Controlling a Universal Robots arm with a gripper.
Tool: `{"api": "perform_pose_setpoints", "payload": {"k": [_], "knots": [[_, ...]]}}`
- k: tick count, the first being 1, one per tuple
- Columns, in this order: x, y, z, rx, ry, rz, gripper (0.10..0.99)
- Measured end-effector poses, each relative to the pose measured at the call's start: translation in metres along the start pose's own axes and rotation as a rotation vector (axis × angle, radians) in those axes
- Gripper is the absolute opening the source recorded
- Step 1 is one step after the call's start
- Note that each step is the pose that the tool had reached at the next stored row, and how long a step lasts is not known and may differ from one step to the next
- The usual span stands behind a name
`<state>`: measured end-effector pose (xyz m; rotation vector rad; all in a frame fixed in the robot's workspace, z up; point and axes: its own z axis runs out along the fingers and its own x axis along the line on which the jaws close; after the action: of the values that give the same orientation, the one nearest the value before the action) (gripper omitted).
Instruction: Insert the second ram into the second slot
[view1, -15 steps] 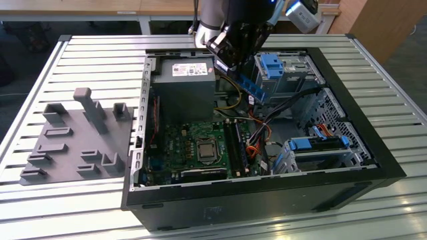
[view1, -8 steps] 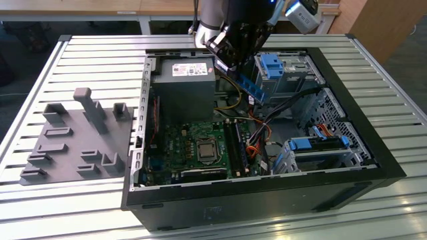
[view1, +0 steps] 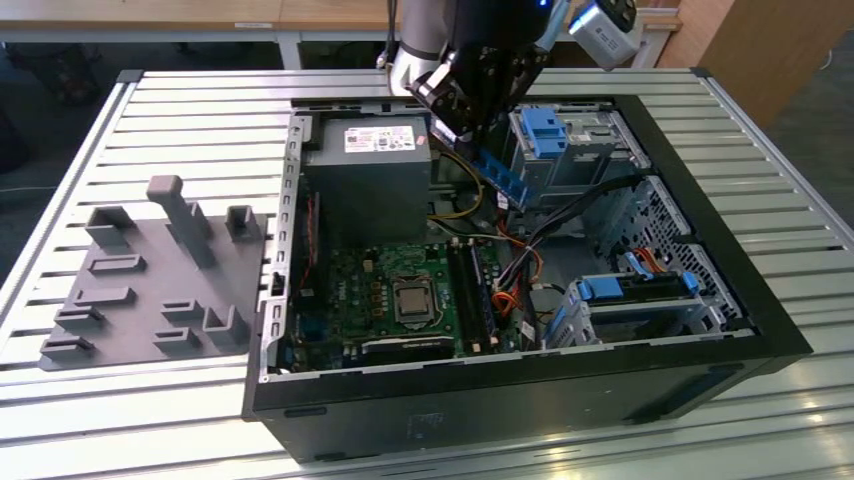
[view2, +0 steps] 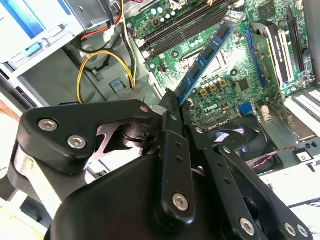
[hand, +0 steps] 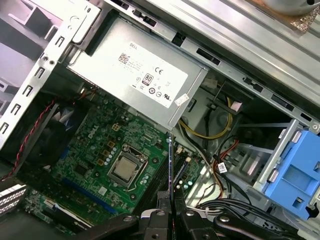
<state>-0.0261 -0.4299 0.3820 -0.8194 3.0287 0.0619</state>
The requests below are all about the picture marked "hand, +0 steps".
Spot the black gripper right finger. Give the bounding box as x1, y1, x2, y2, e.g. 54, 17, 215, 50
174, 190, 301, 240

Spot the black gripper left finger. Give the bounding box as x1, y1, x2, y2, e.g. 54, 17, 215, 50
98, 191, 174, 240

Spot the green RAM stick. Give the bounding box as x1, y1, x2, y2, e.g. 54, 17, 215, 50
168, 131, 176, 226

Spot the black RAM slot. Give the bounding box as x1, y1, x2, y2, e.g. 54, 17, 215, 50
134, 154, 167, 216
146, 149, 172, 201

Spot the blue expansion slot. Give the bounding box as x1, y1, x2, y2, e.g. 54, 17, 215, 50
60, 178, 119, 214

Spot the silver perforated slot cover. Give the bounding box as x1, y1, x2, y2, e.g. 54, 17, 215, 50
0, 183, 27, 214

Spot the silver CPU chip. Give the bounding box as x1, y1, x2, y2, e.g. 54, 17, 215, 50
110, 158, 140, 182

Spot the metal CPU socket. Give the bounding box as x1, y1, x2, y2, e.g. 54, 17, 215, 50
106, 144, 150, 191

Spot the black graphics card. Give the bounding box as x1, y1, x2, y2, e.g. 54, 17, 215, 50
41, 197, 94, 230

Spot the green Dell motherboard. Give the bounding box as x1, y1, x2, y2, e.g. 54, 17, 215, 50
23, 91, 209, 226

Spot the blue disk carrier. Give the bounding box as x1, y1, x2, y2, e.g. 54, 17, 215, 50
264, 129, 320, 221

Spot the silver disk bay cage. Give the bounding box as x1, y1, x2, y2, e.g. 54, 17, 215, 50
234, 118, 320, 201

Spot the black case fan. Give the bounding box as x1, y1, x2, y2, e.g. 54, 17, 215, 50
14, 99, 87, 171

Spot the black open PC case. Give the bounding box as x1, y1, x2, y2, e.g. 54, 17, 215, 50
0, 0, 320, 240

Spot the silver power supply unit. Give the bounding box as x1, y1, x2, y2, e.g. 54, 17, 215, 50
66, 11, 210, 131

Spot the orange and red wire bundle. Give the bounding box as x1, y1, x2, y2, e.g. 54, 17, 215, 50
211, 139, 241, 194

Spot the black wire bundle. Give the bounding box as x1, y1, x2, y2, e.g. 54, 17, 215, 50
196, 191, 301, 226

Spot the yellow wire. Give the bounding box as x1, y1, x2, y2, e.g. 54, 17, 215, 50
179, 96, 235, 141

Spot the red and black fan wire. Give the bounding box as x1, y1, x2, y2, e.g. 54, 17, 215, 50
13, 97, 60, 176

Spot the square brown base plate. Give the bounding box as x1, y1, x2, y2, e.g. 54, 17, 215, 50
262, 7, 320, 34

